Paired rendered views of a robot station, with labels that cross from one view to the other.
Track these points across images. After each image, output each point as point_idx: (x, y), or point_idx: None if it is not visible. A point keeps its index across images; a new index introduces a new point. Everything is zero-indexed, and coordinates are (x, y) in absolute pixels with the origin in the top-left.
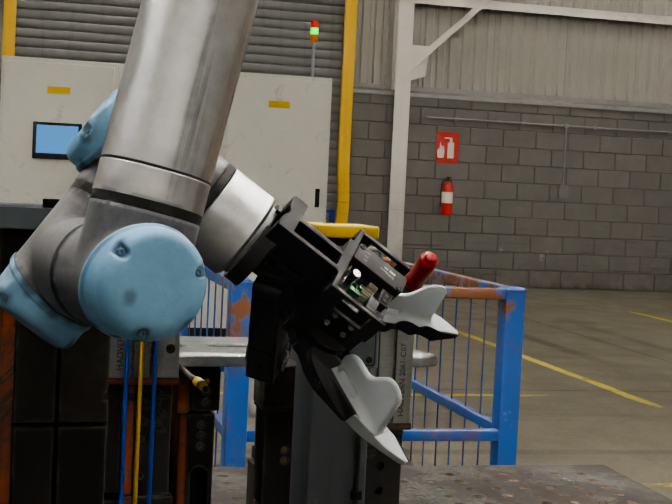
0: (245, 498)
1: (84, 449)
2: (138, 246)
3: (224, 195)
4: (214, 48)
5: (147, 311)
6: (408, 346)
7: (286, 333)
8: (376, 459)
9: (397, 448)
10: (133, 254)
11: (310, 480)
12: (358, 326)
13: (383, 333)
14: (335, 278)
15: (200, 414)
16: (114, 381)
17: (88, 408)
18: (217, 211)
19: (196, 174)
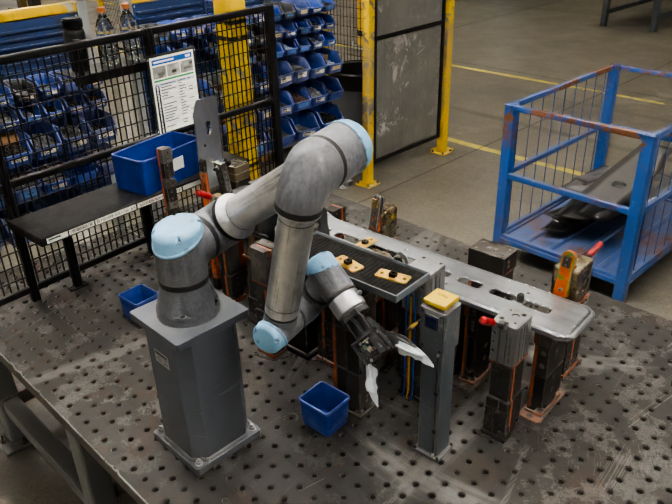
0: (595, 330)
1: (353, 339)
2: (258, 330)
3: (333, 301)
4: (279, 280)
5: (262, 346)
6: (512, 339)
7: None
8: (499, 374)
9: (376, 400)
10: (257, 331)
11: (421, 381)
12: (363, 359)
13: (501, 330)
14: (353, 343)
15: (472, 318)
16: (404, 308)
17: None
18: (331, 305)
19: (280, 312)
